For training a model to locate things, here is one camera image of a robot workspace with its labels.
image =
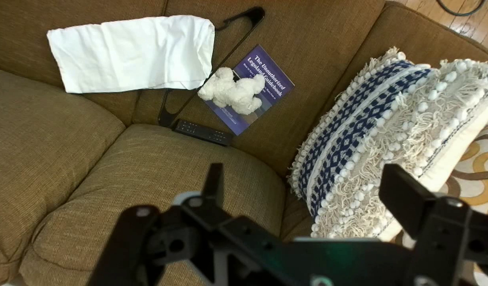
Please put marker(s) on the black clothes hanger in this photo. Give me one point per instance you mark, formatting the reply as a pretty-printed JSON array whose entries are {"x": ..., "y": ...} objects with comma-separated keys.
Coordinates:
[{"x": 212, "y": 63}]

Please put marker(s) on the black remote control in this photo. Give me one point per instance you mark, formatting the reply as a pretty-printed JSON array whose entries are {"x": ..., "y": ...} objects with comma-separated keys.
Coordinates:
[{"x": 203, "y": 132}]

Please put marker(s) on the blue and white tasselled pillow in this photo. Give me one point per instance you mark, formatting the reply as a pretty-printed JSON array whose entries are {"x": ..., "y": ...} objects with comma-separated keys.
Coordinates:
[{"x": 390, "y": 139}]

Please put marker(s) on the white cloth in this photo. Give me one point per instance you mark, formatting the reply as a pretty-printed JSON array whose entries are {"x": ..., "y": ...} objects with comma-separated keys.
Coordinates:
[{"x": 134, "y": 53}]

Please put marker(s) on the brown fabric sofa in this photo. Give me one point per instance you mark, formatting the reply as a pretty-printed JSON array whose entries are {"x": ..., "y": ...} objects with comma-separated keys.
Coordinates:
[{"x": 148, "y": 139}]

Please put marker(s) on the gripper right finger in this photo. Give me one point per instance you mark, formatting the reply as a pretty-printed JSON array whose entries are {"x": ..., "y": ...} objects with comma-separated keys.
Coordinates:
[{"x": 438, "y": 222}]

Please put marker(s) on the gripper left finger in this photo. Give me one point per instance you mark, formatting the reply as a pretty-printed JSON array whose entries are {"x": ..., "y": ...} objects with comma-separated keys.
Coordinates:
[{"x": 212, "y": 222}]

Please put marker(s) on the white fluffy toy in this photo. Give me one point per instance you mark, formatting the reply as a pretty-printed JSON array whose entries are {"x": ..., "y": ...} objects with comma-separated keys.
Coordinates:
[{"x": 232, "y": 90}]

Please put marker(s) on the purple book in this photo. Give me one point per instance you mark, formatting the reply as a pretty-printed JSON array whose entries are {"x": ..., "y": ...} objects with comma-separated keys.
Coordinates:
[{"x": 259, "y": 83}]

